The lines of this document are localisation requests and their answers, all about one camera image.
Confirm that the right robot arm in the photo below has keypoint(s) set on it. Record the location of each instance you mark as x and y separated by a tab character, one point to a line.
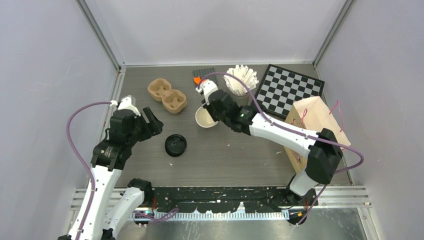
322	158

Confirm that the black white checkerboard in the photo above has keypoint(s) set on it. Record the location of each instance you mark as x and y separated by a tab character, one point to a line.
280	88

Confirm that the stack of paper cups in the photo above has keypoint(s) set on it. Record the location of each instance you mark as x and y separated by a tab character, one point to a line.
204	119

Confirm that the small dark mat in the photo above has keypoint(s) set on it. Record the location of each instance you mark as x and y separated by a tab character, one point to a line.
203	72

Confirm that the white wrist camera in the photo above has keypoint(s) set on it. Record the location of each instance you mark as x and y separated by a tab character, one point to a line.
206	88
126	103

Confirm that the yellow pink paper bag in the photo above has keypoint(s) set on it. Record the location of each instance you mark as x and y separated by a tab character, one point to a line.
313	114

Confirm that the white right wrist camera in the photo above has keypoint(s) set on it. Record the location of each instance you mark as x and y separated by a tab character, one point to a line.
206	88

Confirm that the brown pulp cup carrier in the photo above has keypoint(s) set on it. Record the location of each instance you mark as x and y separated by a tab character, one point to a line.
173	100

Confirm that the stack of black cup lids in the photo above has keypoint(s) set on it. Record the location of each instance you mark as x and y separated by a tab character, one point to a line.
175	145

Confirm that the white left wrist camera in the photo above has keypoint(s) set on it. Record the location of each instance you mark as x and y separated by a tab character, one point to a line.
126	103

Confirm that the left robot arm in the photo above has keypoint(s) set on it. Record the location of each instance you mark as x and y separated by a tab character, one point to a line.
109	156

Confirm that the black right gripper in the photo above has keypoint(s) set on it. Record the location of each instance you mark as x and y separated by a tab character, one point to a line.
209	107

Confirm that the white paper-wrapped straws bundle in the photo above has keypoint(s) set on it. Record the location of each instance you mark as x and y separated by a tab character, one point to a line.
246	75

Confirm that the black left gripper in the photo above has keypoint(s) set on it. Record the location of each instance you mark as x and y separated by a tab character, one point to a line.
155	126

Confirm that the orange curved toy piece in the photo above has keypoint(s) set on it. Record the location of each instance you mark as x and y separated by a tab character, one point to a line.
197	80

